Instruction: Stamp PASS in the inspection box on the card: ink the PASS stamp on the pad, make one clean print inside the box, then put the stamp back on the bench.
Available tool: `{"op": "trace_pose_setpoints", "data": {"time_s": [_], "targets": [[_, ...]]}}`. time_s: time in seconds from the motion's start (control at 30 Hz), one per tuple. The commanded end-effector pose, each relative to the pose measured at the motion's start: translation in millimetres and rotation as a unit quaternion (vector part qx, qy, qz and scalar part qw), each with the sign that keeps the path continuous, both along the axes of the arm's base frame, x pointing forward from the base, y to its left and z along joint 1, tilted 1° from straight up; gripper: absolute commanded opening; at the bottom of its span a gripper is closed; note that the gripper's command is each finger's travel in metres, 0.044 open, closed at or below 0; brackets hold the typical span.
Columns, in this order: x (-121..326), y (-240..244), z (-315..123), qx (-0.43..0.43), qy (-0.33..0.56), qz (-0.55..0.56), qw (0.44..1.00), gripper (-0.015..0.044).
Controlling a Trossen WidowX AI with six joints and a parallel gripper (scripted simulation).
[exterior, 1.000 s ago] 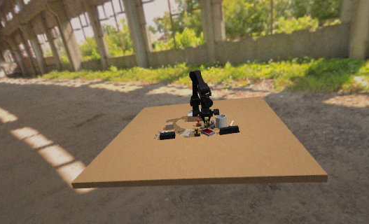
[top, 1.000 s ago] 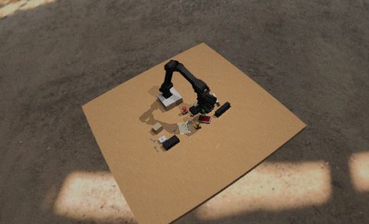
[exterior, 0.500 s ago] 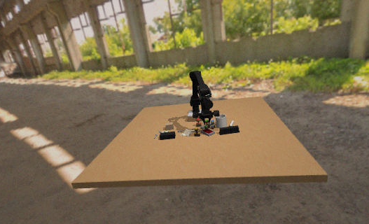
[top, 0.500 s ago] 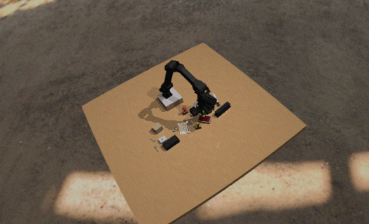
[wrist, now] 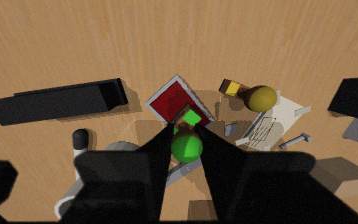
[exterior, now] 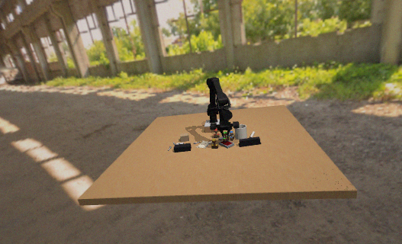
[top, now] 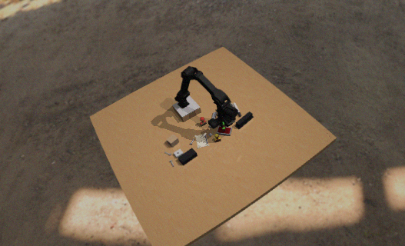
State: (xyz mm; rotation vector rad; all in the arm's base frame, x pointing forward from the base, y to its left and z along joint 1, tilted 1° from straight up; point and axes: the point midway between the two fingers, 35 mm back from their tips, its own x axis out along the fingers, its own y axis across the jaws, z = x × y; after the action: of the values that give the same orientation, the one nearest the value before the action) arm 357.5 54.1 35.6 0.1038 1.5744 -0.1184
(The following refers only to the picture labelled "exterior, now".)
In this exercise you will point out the white inspection card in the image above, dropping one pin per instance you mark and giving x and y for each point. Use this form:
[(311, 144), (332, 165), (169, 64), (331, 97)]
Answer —
[(204, 144)]

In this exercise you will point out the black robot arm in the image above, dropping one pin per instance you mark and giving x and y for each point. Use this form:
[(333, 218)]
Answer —
[(218, 105)]

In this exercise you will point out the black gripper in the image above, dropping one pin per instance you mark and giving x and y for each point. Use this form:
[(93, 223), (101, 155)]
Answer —
[(235, 124)]

